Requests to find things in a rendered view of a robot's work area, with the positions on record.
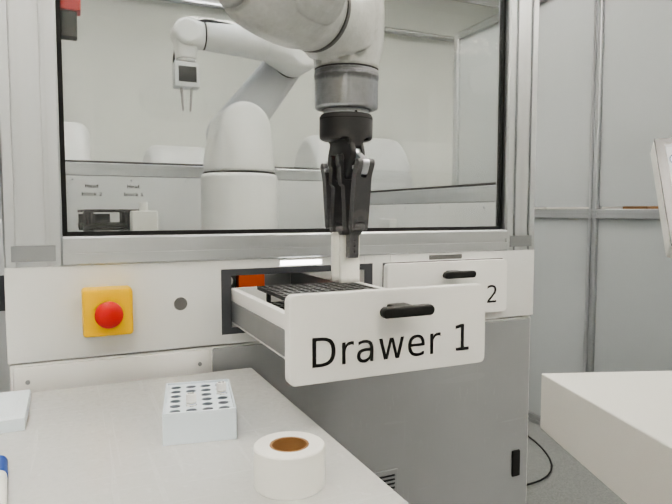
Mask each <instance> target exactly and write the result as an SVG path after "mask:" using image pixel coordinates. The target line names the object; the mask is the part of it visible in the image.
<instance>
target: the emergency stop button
mask: <svg viewBox="0 0 672 504"><path fill-rule="evenodd" d="M123 315H124V314H123V310H122V308H121V306H120V305H119V304H117V303H115V302H111V301H108V302H104V303H102V304H100V305H99V306H98V307H97V308H96V310H95V315H94V316H95V321H96V323H97V324H98V325H99V326H101V327H102V328H106V329H111V328H114V327H116V326H118V325H119V324H120V323H121V322H122V320H123Z"/></svg>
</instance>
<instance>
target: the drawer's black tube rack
mask: <svg viewBox="0 0 672 504"><path fill-rule="evenodd" d="M363 289H379V288H375V287H371V286H367V285H362V284H358V283H339V282H325V283H306V284H288V285H270V286H257V290H259V291H262V292H264V293H266V302H268V303H270V304H272V305H275V306H277V307H279V308H281V309H283V310H285V298H286V297H287V296H288V295H290V294H303V293H319V292H335V291H351V290H363ZM271 296H274V297H276V298H279V299H281V300H283V301H277V302H271Z"/></svg>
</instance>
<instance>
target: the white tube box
mask: <svg viewBox="0 0 672 504"><path fill-rule="evenodd" d="M219 381H225V382H226V394H223V395H218V394H217V390H216V383H217V382H219ZM189 392H195V393H196V406H193V407H187V403H186V393H189ZM162 432H163V446H169V445H180V444H190V443H201V442H211V441H222V440H232V439H237V408H236V404H235V400H234V396H233V392H232V389H231V385H230V381H229V379H219V380H205V381H191V382H176V383H166V387H165V395H164V403H163V411H162Z"/></svg>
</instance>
